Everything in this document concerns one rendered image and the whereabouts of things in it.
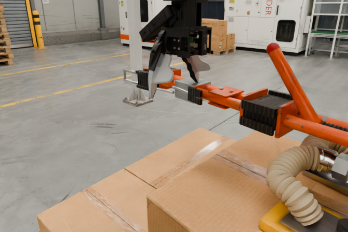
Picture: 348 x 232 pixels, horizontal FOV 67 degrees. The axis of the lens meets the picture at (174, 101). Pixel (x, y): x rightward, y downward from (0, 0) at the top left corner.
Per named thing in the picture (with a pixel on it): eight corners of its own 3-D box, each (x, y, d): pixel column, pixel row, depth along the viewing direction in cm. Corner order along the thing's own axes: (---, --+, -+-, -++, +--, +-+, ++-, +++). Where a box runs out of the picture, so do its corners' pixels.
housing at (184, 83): (212, 98, 66) (212, 81, 65) (192, 104, 62) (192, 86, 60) (192, 92, 71) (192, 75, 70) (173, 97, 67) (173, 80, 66)
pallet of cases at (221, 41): (235, 51, 780) (238, 19, 749) (217, 56, 707) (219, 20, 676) (202, 47, 854) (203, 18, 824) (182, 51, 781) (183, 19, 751)
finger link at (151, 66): (148, 67, 51) (167, 27, 52) (143, 66, 52) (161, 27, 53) (162, 77, 54) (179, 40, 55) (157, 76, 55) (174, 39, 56)
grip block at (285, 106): (302, 125, 51) (307, 96, 49) (275, 140, 45) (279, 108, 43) (264, 112, 57) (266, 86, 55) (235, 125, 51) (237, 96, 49)
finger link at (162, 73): (158, 98, 48) (178, 53, 49) (138, 91, 52) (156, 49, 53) (168, 103, 51) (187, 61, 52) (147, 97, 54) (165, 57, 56)
